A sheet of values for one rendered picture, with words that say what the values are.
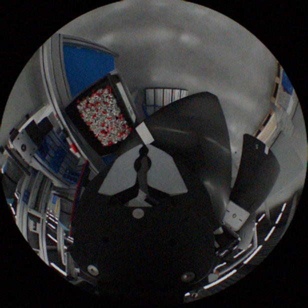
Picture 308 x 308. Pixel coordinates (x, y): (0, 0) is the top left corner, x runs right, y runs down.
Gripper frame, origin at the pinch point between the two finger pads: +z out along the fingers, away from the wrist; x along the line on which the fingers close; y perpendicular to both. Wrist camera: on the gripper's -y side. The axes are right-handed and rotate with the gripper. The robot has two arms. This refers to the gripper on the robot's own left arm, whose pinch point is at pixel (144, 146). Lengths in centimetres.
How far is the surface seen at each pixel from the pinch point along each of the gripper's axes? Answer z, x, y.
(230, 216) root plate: -8.0, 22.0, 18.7
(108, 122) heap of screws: 13.7, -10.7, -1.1
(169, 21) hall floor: 72, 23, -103
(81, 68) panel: 26.7, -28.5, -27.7
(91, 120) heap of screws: 13.3, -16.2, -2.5
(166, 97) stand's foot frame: 93, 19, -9
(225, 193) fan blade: -6.1, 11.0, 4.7
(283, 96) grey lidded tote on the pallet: 51, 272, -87
